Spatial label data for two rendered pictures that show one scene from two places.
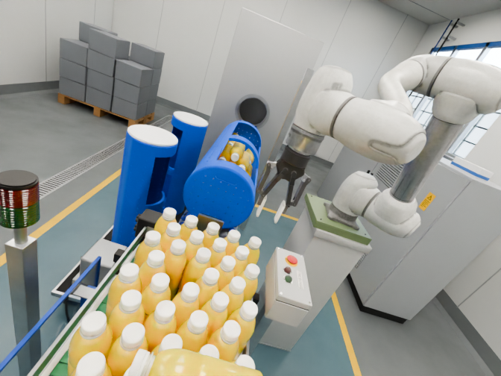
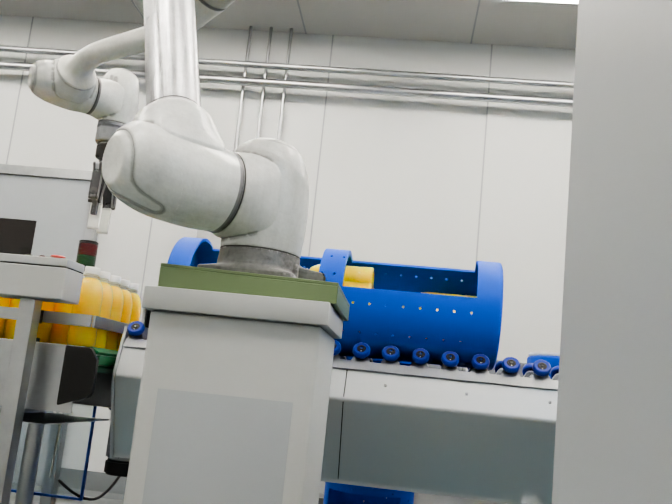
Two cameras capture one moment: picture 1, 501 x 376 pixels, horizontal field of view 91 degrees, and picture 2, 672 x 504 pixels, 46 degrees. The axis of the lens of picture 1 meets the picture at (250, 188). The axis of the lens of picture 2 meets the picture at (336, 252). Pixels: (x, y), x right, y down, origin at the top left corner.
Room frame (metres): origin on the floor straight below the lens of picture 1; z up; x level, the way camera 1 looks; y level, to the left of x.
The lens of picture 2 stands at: (1.74, -1.93, 0.86)
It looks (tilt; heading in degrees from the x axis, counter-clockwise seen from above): 10 degrees up; 103
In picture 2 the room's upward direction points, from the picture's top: 6 degrees clockwise
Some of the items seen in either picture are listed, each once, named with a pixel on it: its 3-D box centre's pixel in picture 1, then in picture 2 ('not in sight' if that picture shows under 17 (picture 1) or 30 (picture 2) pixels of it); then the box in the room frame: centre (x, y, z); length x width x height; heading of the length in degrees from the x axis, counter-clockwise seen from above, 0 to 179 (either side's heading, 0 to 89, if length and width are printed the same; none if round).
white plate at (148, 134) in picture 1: (153, 135); not in sight; (1.33, 0.64, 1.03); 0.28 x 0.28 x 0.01
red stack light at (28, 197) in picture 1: (17, 190); (87, 250); (0.35, 0.41, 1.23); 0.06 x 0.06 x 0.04
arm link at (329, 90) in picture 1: (327, 101); (114, 96); (0.66, -0.09, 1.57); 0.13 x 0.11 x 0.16; 52
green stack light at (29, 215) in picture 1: (19, 209); (85, 263); (0.35, 0.41, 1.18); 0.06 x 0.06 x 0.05
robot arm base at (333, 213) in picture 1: (341, 210); (267, 270); (1.29, -0.52, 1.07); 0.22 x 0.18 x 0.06; 1
